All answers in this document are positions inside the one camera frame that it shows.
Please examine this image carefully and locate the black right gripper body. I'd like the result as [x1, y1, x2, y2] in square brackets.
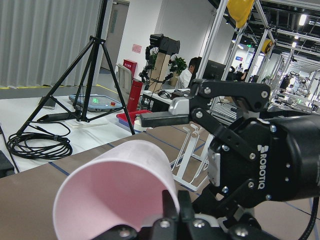
[188, 78, 320, 240]

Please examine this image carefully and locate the white wire dish rack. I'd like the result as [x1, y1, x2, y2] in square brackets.
[170, 123, 214, 192]

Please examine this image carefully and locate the black computer monitor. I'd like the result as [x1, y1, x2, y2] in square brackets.
[202, 60, 226, 81]

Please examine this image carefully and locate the blue teach pendant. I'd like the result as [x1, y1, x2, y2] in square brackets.
[68, 94, 122, 112]

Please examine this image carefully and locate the seated man at desk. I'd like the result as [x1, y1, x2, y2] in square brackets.
[175, 57, 201, 89]

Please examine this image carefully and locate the red plastic bin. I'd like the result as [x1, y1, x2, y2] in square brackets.
[115, 111, 153, 131]

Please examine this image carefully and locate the pink plastic cup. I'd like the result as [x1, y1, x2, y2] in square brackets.
[53, 140, 180, 240]

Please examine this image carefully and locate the coiled black cable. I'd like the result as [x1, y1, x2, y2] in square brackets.
[6, 121, 73, 166]

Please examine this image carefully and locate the black camera tripod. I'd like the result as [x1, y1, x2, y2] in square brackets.
[16, 0, 135, 136]

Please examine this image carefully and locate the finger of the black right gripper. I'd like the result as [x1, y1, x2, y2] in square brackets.
[140, 97, 190, 128]

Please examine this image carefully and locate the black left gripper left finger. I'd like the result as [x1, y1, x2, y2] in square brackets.
[162, 190, 178, 220]

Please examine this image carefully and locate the yellow hard hat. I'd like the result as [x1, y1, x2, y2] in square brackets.
[226, 0, 255, 29]

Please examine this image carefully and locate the red thermos bottle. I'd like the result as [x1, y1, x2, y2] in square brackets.
[127, 80, 143, 112]

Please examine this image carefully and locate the black power adapter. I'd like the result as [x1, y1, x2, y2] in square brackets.
[0, 151, 15, 178]

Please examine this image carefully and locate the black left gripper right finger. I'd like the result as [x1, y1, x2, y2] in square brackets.
[178, 190, 195, 220]

